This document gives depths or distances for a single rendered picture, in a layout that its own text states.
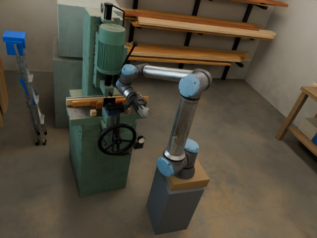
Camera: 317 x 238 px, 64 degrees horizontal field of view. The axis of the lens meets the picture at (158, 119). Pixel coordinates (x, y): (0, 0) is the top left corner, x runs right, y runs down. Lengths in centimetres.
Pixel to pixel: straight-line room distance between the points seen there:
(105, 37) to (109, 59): 15
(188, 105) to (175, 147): 32
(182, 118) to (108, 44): 70
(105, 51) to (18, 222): 153
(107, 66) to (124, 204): 130
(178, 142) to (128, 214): 106
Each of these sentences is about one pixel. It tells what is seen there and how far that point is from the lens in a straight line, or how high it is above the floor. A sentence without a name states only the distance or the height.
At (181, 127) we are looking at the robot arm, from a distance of 155.
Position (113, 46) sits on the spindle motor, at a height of 141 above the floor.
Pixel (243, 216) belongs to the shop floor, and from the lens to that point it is 282.
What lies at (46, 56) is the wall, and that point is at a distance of 438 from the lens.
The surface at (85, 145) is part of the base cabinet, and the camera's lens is 208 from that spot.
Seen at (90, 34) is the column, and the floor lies 139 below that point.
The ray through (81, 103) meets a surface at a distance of 202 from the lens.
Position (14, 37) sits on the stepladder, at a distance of 250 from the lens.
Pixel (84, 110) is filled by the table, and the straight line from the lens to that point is 199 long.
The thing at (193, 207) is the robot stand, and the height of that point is 34.
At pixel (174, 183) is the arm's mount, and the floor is 63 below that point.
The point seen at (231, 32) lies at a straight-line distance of 434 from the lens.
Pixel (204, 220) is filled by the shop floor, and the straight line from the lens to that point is 261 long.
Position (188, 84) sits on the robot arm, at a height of 144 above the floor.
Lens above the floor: 204
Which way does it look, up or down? 35 degrees down
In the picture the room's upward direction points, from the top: 13 degrees clockwise
